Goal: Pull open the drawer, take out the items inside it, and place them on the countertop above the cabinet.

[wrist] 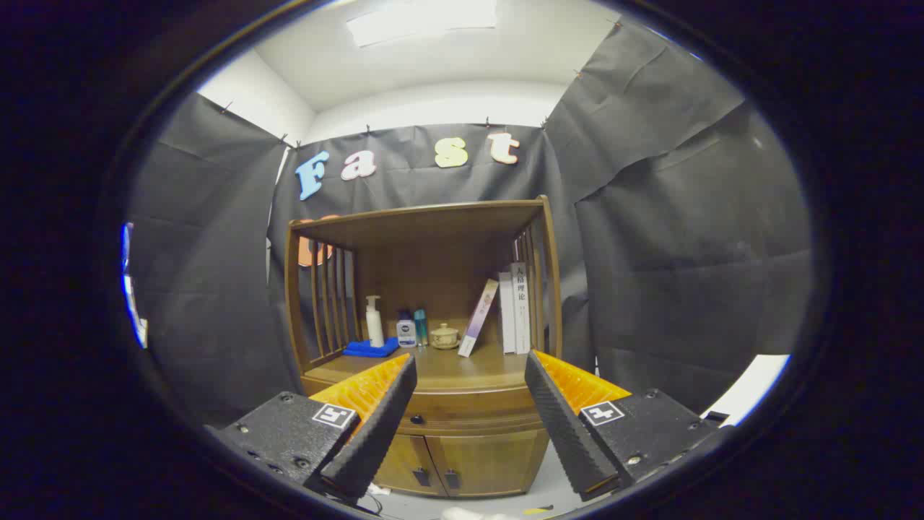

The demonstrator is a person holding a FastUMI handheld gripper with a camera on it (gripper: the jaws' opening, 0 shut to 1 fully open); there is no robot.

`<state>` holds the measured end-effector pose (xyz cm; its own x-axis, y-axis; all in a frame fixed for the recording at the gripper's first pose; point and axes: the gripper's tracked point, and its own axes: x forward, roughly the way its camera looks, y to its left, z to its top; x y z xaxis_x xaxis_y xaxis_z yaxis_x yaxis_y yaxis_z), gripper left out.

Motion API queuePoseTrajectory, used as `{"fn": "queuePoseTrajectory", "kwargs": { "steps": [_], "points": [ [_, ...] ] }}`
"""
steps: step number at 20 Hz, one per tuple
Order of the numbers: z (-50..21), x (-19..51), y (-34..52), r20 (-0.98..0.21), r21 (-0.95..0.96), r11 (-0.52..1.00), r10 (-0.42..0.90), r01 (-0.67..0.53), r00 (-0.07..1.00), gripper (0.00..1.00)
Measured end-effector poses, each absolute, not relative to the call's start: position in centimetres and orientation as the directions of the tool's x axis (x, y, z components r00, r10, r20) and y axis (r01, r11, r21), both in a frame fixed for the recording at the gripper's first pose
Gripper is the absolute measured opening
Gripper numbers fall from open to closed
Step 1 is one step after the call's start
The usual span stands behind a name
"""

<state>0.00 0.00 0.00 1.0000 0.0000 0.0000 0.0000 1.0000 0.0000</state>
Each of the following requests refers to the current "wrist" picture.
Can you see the purple book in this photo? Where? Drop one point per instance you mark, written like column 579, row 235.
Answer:
column 478, row 318

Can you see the wooden countertop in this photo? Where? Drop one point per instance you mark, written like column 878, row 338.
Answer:
column 462, row 368

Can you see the wooden cabinet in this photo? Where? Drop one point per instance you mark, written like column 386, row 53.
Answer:
column 433, row 267

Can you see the teal slim bottle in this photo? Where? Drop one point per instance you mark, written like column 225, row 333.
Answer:
column 421, row 328

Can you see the beige lidded teacup with saucer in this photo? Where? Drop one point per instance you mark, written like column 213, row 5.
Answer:
column 444, row 336

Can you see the white book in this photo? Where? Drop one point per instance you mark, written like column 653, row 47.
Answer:
column 521, row 307

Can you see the blue folded cloth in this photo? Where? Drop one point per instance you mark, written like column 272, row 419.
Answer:
column 369, row 349

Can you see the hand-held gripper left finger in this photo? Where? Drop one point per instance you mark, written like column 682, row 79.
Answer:
column 375, row 426

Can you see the wooden cabinet door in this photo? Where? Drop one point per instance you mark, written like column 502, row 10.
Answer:
column 491, row 462
column 404, row 462

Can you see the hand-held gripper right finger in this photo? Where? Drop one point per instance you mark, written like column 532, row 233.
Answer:
column 559, row 426

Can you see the white lotion bottle blue cap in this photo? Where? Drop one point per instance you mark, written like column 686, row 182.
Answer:
column 406, row 334

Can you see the white pump bottle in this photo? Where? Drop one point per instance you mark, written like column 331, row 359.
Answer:
column 375, row 328

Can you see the ceiling light panel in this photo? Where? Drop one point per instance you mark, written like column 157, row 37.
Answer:
column 422, row 20

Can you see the wooden drawer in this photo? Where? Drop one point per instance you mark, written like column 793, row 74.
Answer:
column 469, row 412

